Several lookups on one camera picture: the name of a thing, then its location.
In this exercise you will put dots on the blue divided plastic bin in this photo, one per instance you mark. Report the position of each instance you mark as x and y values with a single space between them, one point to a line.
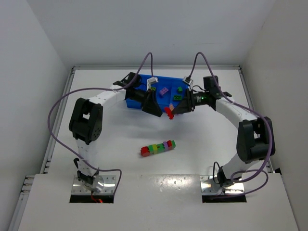
170 82

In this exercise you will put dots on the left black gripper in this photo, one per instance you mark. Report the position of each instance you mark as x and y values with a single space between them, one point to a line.
147 100

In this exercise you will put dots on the left aluminium rail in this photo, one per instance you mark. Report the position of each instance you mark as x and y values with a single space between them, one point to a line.
58 112

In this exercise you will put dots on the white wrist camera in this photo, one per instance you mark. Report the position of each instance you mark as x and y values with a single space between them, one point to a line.
188 81
150 82

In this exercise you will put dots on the long lego brick row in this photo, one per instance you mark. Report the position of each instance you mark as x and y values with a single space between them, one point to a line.
157 148

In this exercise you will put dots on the red lime lego stack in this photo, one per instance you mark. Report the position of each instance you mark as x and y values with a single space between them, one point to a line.
169 113

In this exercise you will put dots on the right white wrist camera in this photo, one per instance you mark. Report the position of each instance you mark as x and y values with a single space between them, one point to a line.
188 81

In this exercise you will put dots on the dark green lego brick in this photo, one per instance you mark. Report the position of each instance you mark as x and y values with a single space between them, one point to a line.
177 97

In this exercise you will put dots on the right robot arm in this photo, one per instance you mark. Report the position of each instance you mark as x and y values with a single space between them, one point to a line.
255 140

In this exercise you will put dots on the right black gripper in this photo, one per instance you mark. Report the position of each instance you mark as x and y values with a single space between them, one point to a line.
188 100

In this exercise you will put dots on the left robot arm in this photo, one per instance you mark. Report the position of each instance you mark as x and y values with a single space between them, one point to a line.
86 122

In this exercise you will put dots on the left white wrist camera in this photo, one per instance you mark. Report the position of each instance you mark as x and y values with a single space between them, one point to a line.
150 82

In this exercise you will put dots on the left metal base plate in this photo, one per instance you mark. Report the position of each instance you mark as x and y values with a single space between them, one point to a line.
102 185

